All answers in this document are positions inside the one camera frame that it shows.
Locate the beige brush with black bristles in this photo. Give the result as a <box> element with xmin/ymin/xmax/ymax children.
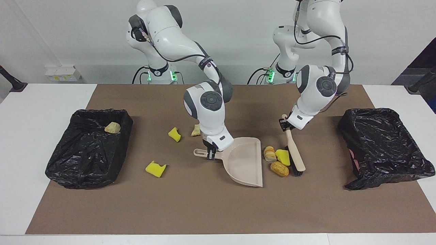
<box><xmin>281</xmin><ymin>114</ymin><xmax>306</xmax><ymax>177</ymax></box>

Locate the blocky yellow sponge piece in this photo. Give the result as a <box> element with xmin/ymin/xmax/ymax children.
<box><xmin>275</xmin><ymin>149</ymin><xmax>291</xmax><ymax>167</ymax></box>

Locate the striped orange bread roll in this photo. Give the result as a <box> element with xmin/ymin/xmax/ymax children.
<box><xmin>263</xmin><ymin>146</ymin><xmax>277</xmax><ymax>162</ymax></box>

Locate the beige plastic dustpan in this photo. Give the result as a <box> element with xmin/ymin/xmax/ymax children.
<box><xmin>193</xmin><ymin>137</ymin><xmax>263</xmax><ymax>187</ymax></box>

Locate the small yellow sponge wedge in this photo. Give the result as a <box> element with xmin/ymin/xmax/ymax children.
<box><xmin>168</xmin><ymin>127</ymin><xmax>182</xmax><ymax>143</ymax></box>

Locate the brown oval bread loaf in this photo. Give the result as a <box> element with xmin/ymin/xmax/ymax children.
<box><xmin>270</xmin><ymin>161</ymin><xmax>289</xmax><ymax>178</ymax></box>

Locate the arched yellow sponge piece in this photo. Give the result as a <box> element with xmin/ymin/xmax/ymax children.
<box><xmin>145</xmin><ymin>161</ymin><xmax>167</xmax><ymax>178</ymax></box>

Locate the pink bin with black bag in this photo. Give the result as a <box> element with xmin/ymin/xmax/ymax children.
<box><xmin>337</xmin><ymin>108</ymin><xmax>436</xmax><ymax>190</ymax></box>

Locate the brown paper table mat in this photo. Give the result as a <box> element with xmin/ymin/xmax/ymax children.
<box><xmin>26</xmin><ymin>84</ymin><xmax>436</xmax><ymax>235</ymax></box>

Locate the white box on table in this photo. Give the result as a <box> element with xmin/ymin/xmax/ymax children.
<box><xmin>44</xmin><ymin>65</ymin><xmax>81</xmax><ymax>82</ymax></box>

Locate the black base cable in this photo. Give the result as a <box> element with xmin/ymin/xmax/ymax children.
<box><xmin>247</xmin><ymin>67</ymin><xmax>273</xmax><ymax>85</ymax></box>
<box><xmin>132</xmin><ymin>66</ymin><xmax>150</xmax><ymax>84</ymax></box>

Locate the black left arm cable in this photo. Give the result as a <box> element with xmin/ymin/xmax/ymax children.
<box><xmin>294</xmin><ymin>0</ymin><xmax>355</xmax><ymax>102</ymax></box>

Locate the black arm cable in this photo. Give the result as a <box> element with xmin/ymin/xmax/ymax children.
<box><xmin>294</xmin><ymin>0</ymin><xmax>355</xmax><ymax>102</ymax></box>
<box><xmin>138</xmin><ymin>27</ymin><xmax>218</xmax><ymax>72</ymax></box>

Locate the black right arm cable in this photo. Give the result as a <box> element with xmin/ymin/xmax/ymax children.
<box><xmin>138</xmin><ymin>27</ymin><xmax>218</xmax><ymax>72</ymax></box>

